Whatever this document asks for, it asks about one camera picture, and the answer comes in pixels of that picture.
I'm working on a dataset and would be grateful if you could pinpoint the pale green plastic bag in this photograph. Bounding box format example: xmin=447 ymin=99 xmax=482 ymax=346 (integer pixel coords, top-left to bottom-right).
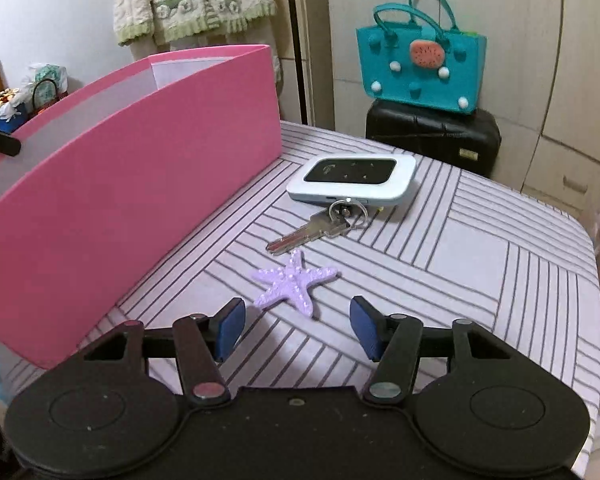
xmin=22 ymin=62 xmax=71 ymax=93

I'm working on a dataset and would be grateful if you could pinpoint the striped tablecloth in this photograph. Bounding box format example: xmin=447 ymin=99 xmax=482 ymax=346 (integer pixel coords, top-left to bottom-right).
xmin=0 ymin=120 xmax=600 ymax=480

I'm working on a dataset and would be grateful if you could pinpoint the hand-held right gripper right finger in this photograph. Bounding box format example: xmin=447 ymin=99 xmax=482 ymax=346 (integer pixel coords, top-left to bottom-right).
xmin=349 ymin=296 xmax=516 ymax=406

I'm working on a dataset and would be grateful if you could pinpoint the white mobile router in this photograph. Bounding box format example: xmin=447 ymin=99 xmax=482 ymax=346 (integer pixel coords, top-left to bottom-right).
xmin=286 ymin=154 xmax=417 ymax=208

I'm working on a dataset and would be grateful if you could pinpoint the purple starfish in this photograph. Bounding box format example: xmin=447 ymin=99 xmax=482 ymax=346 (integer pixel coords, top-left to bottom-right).
xmin=250 ymin=249 xmax=340 ymax=318

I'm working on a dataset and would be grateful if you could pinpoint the pink cardboard box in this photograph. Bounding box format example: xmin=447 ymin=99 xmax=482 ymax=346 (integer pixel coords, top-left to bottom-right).
xmin=0 ymin=44 xmax=283 ymax=371

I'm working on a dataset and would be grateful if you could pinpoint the silver key with ring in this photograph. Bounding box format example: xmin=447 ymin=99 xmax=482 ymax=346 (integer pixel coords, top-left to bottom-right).
xmin=266 ymin=199 xmax=370 ymax=256

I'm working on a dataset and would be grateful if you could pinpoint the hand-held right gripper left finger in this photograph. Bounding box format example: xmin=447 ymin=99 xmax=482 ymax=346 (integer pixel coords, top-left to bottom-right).
xmin=82 ymin=297 xmax=246 ymax=408

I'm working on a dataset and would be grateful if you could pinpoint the beige wardrobe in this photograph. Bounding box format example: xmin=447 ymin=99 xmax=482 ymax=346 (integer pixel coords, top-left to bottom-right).
xmin=325 ymin=0 xmax=600 ymax=221

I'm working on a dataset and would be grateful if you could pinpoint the black suitcase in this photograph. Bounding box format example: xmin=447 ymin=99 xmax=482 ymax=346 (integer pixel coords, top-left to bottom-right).
xmin=365 ymin=100 xmax=502 ymax=178

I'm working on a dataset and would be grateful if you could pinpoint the teal felt handbag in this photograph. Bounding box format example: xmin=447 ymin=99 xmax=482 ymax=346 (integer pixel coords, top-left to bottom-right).
xmin=356 ymin=0 xmax=487 ymax=116

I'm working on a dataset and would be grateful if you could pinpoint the brown woven basket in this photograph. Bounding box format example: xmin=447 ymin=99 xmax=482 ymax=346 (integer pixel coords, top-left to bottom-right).
xmin=32 ymin=80 xmax=69 ymax=112

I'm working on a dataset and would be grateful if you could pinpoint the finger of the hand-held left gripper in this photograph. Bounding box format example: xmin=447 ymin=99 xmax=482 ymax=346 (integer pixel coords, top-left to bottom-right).
xmin=0 ymin=129 xmax=22 ymax=157

